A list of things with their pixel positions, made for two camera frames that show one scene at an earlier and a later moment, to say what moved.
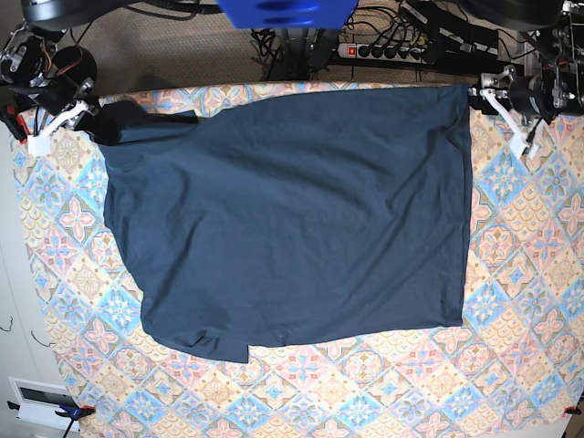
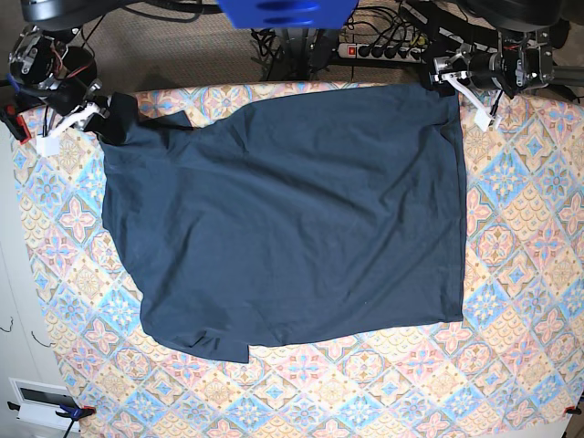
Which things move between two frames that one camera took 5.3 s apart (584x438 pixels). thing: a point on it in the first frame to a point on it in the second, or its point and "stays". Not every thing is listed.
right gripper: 530,94 to 486,70
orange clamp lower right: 571,409 stays
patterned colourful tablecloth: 515,369 stays
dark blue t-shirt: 292,216 stays
